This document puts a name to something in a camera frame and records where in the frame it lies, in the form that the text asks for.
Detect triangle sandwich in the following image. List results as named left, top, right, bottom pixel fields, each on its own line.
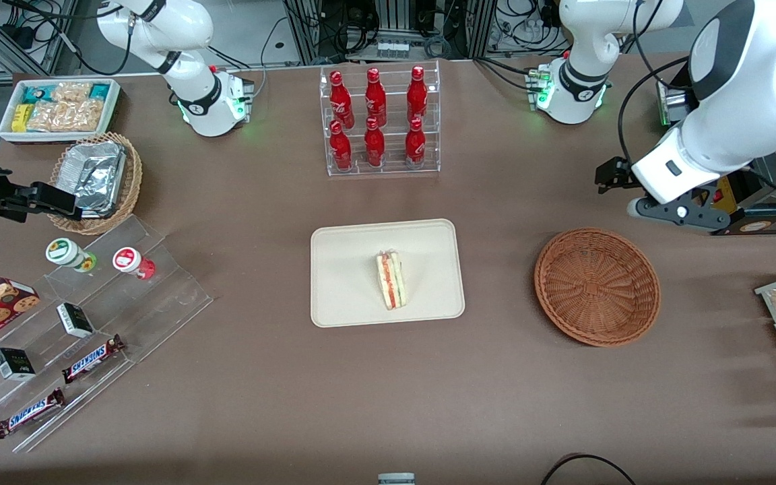
left=375, top=250, right=408, bottom=311

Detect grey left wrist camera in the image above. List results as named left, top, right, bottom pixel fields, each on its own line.
left=626, top=191, right=734, bottom=234

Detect Snickers chocolate bar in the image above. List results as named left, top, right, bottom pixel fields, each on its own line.
left=0, top=387, right=67, bottom=440
left=61, top=334, right=126, bottom=385

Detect white snack bin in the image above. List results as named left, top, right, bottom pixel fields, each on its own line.
left=0, top=77, right=123, bottom=146

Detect red lid cup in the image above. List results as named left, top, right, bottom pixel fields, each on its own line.
left=112, top=247, right=156, bottom=280

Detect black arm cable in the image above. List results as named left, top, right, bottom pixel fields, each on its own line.
left=617, top=57, right=692, bottom=164

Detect black food warmer appliance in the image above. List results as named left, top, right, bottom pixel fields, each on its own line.
left=656, top=77, right=776, bottom=236

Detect black looped cable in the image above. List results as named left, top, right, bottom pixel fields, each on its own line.
left=540, top=453, right=638, bottom=485

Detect light wicker basket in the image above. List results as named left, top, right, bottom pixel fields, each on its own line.
left=48, top=131, right=143, bottom=236

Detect red cola bottle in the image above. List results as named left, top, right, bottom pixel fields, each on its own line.
left=364, top=67, right=387, bottom=127
left=405, top=118, right=427, bottom=169
left=364, top=117, right=386, bottom=168
left=407, top=65, right=429, bottom=124
left=329, top=69, right=355, bottom=129
left=329, top=120, right=354, bottom=172

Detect round brown wicker basket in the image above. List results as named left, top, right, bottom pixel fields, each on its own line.
left=534, top=228, right=661, bottom=348

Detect clear acrylic stepped stand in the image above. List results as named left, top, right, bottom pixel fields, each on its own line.
left=0, top=214, right=215, bottom=453

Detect clear peanut snack pack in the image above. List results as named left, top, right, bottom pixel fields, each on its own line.
left=51, top=82, right=96, bottom=103
left=28, top=100, right=107, bottom=132

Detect clear acrylic bottle rack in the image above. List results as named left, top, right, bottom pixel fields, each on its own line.
left=319, top=61, right=441, bottom=177

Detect aluminium foil containers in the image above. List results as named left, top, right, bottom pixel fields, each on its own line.
left=57, top=140, right=127, bottom=220

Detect green lid cup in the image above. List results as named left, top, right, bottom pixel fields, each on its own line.
left=45, top=238, right=98, bottom=273

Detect small black box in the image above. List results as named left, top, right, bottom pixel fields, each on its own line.
left=0, top=347, right=36, bottom=382
left=56, top=302, right=95, bottom=339

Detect cream plastic tray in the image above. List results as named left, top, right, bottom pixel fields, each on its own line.
left=311, top=219, right=465, bottom=329

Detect aluminium equipment frame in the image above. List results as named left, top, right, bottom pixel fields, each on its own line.
left=284, top=0, right=496, bottom=65

